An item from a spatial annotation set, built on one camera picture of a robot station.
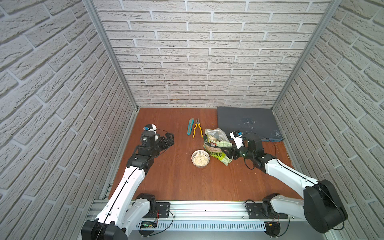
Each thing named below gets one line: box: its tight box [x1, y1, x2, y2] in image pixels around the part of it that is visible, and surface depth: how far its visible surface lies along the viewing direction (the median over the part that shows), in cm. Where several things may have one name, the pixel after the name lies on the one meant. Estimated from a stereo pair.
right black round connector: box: [264, 221, 281, 238], surface depth 72 cm
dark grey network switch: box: [217, 107, 285, 141], surface depth 109 cm
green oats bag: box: [203, 128, 234, 166], surface depth 85 cm
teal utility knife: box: [187, 118, 194, 136], surface depth 109 cm
